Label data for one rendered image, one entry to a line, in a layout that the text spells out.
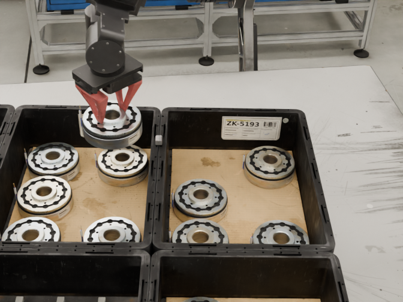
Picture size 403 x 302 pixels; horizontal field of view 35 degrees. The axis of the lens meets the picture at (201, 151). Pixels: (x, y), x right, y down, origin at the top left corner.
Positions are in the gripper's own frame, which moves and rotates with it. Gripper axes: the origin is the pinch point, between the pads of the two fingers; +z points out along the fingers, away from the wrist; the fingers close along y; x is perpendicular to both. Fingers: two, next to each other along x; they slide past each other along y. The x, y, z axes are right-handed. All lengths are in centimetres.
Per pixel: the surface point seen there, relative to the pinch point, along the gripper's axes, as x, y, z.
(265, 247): -32.5, 5.4, 11.6
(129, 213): -3.7, -0.1, 22.1
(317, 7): 92, 190, 81
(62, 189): 7.6, -7.5, 19.1
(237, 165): -7.5, 25.6, 22.4
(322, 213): -33.9, 18.5, 11.8
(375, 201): -28, 52, 35
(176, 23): 165, 163, 111
